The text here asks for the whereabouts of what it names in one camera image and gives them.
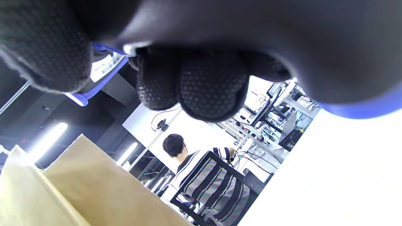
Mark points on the person's right hand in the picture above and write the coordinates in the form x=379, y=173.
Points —
x=210, y=88

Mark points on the black barcode scanner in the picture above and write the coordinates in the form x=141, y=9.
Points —
x=314, y=40

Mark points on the brown paper bag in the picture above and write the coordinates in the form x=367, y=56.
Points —
x=94, y=188

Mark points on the black mesh office chair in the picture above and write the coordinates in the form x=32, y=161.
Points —
x=216, y=188

